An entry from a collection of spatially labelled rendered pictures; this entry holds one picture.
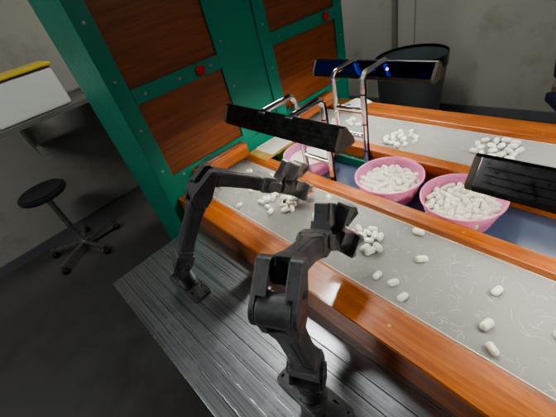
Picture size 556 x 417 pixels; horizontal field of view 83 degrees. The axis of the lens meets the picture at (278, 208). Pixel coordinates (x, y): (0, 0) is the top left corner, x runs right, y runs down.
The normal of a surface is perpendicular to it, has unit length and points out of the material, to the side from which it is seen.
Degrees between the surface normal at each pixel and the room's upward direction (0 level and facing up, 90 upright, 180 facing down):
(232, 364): 0
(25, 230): 90
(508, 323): 0
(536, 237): 0
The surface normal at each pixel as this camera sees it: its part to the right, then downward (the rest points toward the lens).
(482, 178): -0.73, 0.05
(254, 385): -0.22, -0.77
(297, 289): -0.36, -0.28
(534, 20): -0.68, 0.56
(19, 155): 0.70, 0.30
